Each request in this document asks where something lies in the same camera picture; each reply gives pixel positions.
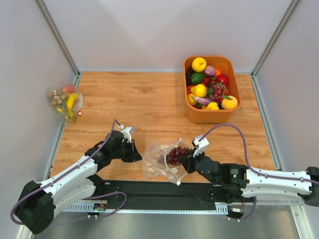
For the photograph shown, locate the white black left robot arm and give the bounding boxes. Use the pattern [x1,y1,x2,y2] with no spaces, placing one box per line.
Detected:
[10,126,142,235]

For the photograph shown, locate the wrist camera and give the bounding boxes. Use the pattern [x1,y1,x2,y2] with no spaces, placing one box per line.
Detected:
[192,135,209,157]
[118,124,135,143]

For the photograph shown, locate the red fake apple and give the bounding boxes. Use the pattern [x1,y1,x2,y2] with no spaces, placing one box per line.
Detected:
[216,74,229,86]

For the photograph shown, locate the dark purple fake grapes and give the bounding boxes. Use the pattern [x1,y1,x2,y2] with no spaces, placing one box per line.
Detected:
[165,146,190,166]

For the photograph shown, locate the brown fake longan bunch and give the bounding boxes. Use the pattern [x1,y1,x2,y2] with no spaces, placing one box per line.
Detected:
[46,90,69,107]

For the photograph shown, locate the red fake peach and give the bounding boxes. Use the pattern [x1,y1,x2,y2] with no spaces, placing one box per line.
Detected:
[62,84,76,94]

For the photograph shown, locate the yellow fake banana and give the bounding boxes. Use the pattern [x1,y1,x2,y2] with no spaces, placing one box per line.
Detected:
[66,93,79,119]

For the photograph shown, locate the orange yellow fake peach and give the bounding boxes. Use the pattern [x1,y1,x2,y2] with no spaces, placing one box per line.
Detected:
[221,95,238,110]

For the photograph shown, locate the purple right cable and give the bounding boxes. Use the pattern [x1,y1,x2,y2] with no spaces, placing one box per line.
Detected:
[198,123,319,185]

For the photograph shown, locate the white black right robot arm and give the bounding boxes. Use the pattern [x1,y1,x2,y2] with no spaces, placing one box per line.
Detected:
[177,150,319,207]

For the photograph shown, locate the purple fake onion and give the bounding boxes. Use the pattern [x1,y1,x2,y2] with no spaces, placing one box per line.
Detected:
[203,65,216,77]

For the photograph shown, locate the clear bag with banana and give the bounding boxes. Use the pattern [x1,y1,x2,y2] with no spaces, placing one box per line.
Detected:
[46,84,84,123]

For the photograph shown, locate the purple fake eggplant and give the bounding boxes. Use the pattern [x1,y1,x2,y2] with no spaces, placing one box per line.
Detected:
[192,96,221,107]

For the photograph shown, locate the aluminium frame post right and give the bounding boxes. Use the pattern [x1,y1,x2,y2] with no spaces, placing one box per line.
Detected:
[251,0,301,79]

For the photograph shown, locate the small yellow fake lemon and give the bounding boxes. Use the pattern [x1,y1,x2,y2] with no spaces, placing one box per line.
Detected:
[205,102,220,111]

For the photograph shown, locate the red purple fake grapes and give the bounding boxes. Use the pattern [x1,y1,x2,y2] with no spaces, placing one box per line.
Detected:
[211,83,229,102]

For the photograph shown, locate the yellow fake lemon large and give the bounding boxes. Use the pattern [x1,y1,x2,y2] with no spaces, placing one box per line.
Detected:
[193,84,207,98]

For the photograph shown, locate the orange plastic bin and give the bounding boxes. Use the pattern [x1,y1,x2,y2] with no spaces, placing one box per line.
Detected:
[183,56,241,123]

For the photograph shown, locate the aluminium frame post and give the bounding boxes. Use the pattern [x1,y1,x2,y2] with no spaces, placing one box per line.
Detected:
[251,0,301,79]
[34,0,80,78]

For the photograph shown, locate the clear polka dot zip bag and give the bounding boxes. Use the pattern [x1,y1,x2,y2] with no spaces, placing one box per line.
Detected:
[142,138,191,186]

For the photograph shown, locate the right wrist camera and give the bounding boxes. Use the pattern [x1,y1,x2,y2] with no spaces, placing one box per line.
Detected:
[192,135,209,157]

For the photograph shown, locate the aluminium frame post left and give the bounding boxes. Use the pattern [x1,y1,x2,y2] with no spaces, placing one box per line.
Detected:
[34,0,80,78]

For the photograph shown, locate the yellow fake apple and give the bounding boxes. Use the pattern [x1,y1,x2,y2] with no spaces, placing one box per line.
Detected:
[191,57,207,72]

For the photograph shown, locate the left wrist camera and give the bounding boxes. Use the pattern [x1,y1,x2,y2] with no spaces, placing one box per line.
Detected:
[118,124,135,143]

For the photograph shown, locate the green fake lime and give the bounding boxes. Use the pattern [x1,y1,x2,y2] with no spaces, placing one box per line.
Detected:
[190,72,205,85]

